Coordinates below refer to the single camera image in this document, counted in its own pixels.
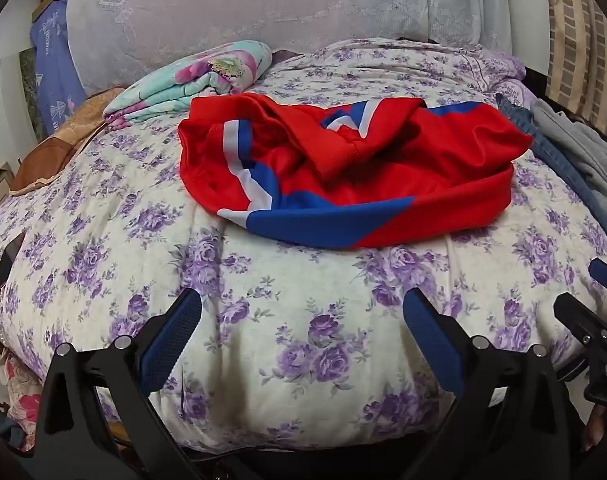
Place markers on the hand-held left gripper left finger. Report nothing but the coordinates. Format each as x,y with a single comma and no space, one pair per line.
176,325

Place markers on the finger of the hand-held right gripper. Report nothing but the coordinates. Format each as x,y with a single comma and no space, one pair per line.
581,316
604,271

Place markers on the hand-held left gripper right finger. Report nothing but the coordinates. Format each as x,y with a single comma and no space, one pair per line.
428,330

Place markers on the red blue white jacket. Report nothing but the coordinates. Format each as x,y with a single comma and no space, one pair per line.
333,175

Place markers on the purple floral quilt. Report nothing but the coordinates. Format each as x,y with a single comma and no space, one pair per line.
293,340

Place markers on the grey garment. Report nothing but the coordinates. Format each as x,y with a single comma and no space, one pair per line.
583,150

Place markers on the blue jeans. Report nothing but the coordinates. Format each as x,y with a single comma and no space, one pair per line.
558,155

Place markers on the pink floral sheet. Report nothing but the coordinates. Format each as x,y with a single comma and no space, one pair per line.
21,400

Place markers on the dark flat object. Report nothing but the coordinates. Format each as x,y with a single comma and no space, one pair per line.
7,260

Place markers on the brown cushion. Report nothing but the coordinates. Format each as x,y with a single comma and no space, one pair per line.
48,145

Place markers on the beige brick-pattern curtain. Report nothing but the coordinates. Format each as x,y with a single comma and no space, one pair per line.
578,40

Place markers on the folded teal floral blanket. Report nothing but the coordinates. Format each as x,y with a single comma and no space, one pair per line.
193,77

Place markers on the blue printed cloth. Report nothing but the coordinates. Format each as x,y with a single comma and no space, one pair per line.
53,65

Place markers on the large lavender lace pillow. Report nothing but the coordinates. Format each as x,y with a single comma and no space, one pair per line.
293,7

